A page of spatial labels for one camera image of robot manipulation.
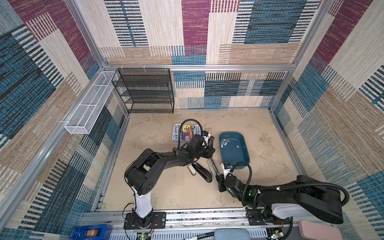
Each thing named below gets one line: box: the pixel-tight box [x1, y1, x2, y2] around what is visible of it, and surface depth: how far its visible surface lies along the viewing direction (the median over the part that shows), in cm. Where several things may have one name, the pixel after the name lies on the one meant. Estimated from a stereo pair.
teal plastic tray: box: [219, 131, 251, 170], surface depth 98 cm
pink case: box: [298, 220, 343, 240], surface depth 70 cm
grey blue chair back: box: [214, 228, 251, 240], surface depth 69 cm
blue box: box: [70, 224, 113, 240], surface depth 67 cm
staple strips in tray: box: [220, 139, 240, 149], surface depth 103 cm
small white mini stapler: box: [187, 164, 196, 175], surface depth 89 cm
